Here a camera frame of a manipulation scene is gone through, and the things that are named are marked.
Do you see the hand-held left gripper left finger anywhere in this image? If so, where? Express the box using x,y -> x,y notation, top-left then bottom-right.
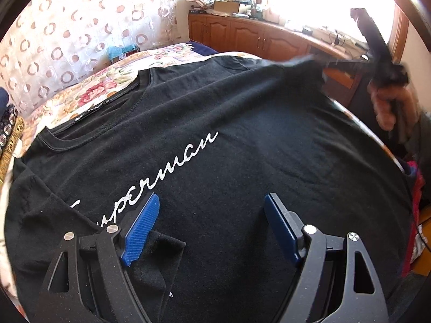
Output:
34,193 -> 160,323

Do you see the cardboard box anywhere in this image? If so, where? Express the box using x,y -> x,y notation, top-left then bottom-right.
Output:
214,1 -> 251,16

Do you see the pile of colourful clothes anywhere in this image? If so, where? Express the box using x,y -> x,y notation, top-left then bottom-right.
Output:
402,160 -> 431,273

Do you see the person's right forearm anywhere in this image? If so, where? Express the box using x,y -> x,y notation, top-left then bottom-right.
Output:
409,111 -> 431,162

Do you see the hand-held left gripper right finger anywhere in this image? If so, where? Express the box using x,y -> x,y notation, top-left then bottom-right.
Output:
263,193 -> 391,323

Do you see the blue cloth bundle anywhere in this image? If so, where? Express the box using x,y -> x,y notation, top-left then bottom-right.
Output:
107,44 -> 138,62

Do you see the dark beaded cloth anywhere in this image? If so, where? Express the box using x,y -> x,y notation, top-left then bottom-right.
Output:
0,104 -> 26,182

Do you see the dark blue bedsheet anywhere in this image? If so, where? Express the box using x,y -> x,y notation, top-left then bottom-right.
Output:
187,41 -> 221,55

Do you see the window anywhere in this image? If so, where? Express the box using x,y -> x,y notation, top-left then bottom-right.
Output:
256,0 -> 409,46

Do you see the circle pattern curtain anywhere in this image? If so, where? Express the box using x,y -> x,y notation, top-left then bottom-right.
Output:
0,0 -> 179,115

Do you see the floral bedsheet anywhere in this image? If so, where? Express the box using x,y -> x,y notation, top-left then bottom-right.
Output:
13,42 -> 263,162

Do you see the person's right hand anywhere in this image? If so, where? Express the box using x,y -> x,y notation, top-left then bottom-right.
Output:
367,82 -> 420,140

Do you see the wooden cabinet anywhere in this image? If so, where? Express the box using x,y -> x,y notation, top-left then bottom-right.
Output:
188,13 -> 367,108

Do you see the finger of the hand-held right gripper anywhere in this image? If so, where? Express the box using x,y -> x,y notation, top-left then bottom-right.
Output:
313,55 -> 373,71

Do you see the black t-shirt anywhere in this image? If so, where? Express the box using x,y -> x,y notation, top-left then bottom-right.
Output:
5,51 -> 413,323

